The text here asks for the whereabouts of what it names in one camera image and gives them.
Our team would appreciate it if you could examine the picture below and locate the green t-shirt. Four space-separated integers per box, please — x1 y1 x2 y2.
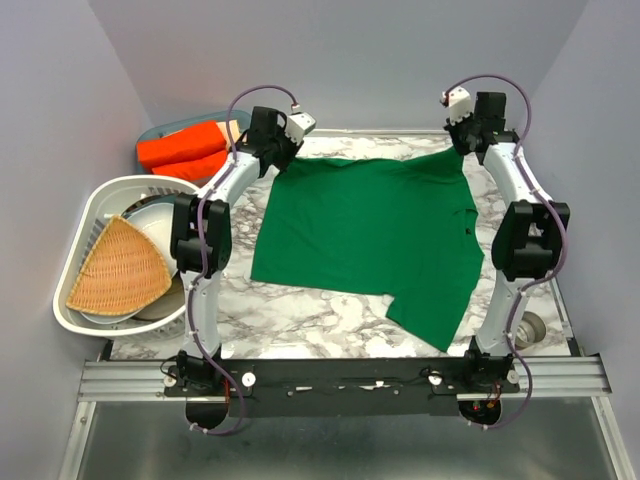
251 149 483 351

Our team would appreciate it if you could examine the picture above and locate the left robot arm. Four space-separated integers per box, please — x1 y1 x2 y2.
170 105 316 395

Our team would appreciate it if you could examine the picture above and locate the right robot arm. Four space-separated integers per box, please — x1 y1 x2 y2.
441 86 570 392

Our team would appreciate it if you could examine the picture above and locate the blue plastic bin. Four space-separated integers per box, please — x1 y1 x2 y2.
135 110 251 174

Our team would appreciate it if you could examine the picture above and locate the rolled beige t-shirt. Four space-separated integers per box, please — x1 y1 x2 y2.
216 119 243 150

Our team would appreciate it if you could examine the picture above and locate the upper rolled orange t-shirt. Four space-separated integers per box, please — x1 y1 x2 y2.
136 121 227 170

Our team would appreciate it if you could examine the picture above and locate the rolled orange t-shirt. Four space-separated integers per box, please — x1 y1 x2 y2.
151 150 227 184
136 121 227 170

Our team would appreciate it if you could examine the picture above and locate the lower rolled orange t-shirt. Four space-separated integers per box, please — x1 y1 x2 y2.
151 150 227 184

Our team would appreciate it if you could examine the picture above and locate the dark teal plate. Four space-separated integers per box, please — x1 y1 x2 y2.
121 194 176 219

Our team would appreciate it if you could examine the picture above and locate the white bowl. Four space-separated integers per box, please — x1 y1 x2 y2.
124 202 177 277

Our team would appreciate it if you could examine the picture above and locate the white plastic basket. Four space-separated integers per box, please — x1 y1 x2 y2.
52 175 197 342

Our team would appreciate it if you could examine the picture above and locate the beige plate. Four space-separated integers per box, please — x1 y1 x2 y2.
134 275 184 321

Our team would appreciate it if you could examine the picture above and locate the wicker fan-shaped tray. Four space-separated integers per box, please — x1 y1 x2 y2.
66 216 172 317

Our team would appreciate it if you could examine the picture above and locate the small metal cup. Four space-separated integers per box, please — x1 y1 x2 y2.
515 311 547 350

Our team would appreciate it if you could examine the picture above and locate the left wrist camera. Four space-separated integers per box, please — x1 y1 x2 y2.
284 104 316 145

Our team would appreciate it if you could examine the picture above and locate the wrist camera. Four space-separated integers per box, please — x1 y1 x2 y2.
284 104 316 145
440 86 474 126

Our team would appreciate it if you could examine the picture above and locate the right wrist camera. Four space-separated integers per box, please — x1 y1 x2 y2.
440 86 474 126

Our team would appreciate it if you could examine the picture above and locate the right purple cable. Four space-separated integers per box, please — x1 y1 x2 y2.
442 74 571 431

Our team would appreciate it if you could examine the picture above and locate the black mounting base plate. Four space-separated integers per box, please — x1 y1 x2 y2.
164 354 520 419

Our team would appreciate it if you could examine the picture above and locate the aluminium rail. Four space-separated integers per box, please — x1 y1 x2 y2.
77 356 612 402

